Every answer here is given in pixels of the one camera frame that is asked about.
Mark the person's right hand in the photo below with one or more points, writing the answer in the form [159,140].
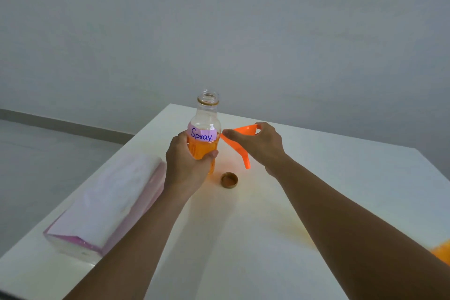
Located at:
[264,147]

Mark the person's left hand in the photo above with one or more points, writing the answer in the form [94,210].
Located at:
[182,169]

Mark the person's left thumb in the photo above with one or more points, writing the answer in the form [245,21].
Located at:
[205,157]

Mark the person's right thumb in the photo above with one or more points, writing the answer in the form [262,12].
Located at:
[235,133]

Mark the orange plastic funnel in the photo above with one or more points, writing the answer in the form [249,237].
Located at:
[242,139]

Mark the clear bottle with orange liquid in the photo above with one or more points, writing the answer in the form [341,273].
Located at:
[204,134]

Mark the person's left forearm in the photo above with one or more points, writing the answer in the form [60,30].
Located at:
[130,247]

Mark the person's right forearm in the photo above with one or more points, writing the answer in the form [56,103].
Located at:
[358,240]

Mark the brown bottle cap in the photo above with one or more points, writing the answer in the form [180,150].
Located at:
[229,180]

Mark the pink tissue pack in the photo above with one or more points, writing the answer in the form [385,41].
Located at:
[105,205]

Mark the orange object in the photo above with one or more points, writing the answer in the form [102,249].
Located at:
[442,252]

